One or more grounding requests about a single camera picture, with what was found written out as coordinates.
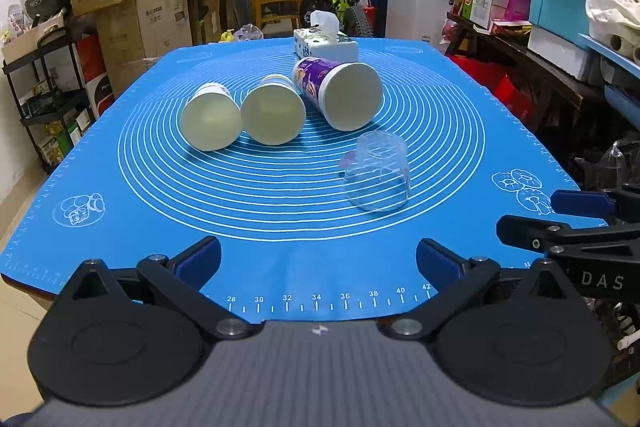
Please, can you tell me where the white tissue box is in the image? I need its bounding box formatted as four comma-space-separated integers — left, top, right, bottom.
292, 10, 360, 64

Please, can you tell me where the purple printed paper cup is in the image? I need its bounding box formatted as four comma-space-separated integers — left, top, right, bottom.
292, 56, 384, 132

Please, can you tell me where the red and white box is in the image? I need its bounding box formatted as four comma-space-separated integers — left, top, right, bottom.
75, 34, 117, 118

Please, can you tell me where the green and white carton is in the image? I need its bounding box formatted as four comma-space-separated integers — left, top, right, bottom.
461, 0, 511, 30

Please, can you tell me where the blue silicone mat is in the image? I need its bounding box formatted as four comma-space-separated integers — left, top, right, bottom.
0, 38, 609, 323

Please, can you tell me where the black metal shelf rack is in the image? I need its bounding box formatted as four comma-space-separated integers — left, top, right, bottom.
2, 24, 101, 174

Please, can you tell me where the clear plastic cup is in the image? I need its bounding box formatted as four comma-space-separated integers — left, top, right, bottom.
341, 131, 412, 212

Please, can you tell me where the large closed cardboard box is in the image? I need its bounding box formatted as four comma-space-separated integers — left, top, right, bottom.
95, 0, 194, 96

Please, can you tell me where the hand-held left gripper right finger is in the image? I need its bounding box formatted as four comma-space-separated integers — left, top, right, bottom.
378, 238, 587, 341

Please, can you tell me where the red bag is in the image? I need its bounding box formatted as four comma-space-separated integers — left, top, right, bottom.
446, 54, 540, 128

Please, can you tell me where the white cloth bundle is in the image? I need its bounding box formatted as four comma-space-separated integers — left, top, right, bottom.
585, 0, 640, 64

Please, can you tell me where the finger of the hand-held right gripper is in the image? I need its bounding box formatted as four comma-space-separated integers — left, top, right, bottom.
496, 214, 640, 254
550, 184, 640, 226

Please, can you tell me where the white foam box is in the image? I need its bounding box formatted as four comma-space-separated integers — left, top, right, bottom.
527, 24, 604, 82

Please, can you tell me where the small white paper cup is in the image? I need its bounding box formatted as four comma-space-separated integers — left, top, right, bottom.
180, 82, 244, 152
241, 74, 307, 146

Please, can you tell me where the dark wooden bench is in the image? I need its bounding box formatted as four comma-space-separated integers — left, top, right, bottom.
444, 12, 603, 145

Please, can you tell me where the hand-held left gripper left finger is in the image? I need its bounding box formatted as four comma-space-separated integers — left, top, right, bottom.
65, 236, 262, 342

